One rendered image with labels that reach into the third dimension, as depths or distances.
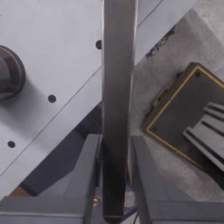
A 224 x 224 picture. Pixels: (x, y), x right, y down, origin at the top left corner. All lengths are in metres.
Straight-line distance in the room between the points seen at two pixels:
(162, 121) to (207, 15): 1.05
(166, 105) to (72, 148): 0.86
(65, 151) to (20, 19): 0.69
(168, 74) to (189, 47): 0.30
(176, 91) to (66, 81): 1.20
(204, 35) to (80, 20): 1.64
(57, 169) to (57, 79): 0.73
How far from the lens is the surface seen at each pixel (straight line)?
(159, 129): 1.44
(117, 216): 0.20
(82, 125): 1.20
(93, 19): 0.27
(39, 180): 1.03
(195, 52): 1.80
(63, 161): 0.92
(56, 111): 0.28
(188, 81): 1.43
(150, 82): 1.66
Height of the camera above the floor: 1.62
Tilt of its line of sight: 75 degrees down
